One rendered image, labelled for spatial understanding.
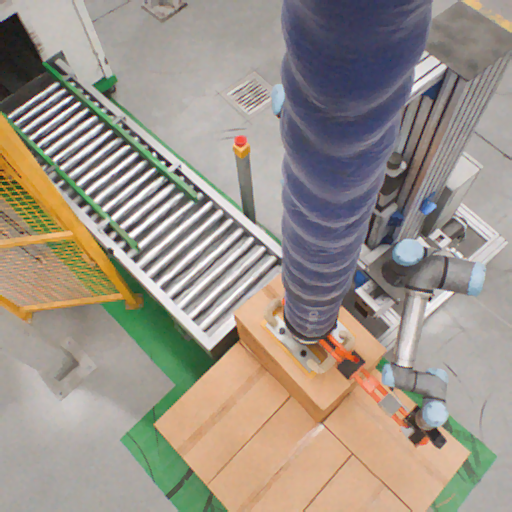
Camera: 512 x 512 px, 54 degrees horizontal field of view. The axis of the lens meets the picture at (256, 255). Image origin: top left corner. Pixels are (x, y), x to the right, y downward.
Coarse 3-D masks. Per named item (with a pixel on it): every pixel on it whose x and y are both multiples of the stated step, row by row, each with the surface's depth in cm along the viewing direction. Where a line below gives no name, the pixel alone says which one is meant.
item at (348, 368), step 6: (354, 354) 209; (342, 360) 208; (348, 360) 208; (360, 360) 208; (342, 366) 207; (348, 366) 207; (354, 366) 207; (360, 366) 207; (342, 372) 209; (348, 372) 206; (354, 372) 205; (348, 378) 208
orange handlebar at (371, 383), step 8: (328, 336) 214; (328, 344) 213; (336, 344) 212; (336, 360) 210; (368, 376) 206; (360, 384) 205; (368, 384) 204; (376, 384) 204; (368, 392) 203; (384, 392) 203; (376, 400) 202; (400, 408) 200; (392, 416) 199; (400, 424) 198; (424, 440) 194
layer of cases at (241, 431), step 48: (240, 384) 260; (192, 432) 251; (240, 432) 250; (288, 432) 249; (336, 432) 248; (384, 432) 247; (240, 480) 241; (288, 480) 240; (336, 480) 239; (384, 480) 238; (432, 480) 237
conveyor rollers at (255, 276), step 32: (32, 128) 342; (64, 128) 339; (96, 128) 337; (96, 160) 328; (128, 160) 324; (64, 192) 316; (128, 192) 314; (160, 192) 313; (128, 224) 304; (192, 224) 304; (224, 224) 301; (128, 256) 295; (192, 256) 293; (256, 256) 291; (160, 288) 286; (224, 288) 284; (192, 320) 278
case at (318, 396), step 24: (264, 288) 239; (240, 312) 235; (240, 336) 266; (264, 336) 229; (360, 336) 227; (264, 360) 253; (288, 360) 224; (288, 384) 241; (312, 384) 219; (336, 384) 219; (312, 408) 231
